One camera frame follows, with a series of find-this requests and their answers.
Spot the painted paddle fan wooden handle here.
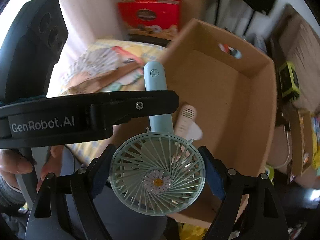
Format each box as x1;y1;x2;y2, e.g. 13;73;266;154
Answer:
66;46;143;94

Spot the white paper folding fan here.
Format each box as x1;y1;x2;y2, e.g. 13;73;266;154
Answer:
66;47;122;87

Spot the blue handheld daisy fan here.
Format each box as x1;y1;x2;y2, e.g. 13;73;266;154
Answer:
109;61;207;216

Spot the pink handheld fan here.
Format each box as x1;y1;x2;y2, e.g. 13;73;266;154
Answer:
174;105;203;140

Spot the person's left hand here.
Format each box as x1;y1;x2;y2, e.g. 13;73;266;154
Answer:
0;145;65;193

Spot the small cardboard box right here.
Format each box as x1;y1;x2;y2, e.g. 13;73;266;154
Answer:
289;109;314;176

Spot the red collection gift box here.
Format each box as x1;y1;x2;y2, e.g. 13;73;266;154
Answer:
118;0;181;30

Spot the yellow blue plaid cloth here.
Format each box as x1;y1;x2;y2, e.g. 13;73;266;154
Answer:
60;40;165;165

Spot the large cardboard box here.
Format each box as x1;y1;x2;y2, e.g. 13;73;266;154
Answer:
109;17;278;229

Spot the green black device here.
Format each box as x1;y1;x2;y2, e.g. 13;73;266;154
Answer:
278;61;300;102

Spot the brown cardboard box behind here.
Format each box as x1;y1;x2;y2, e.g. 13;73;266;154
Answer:
180;0;208;29

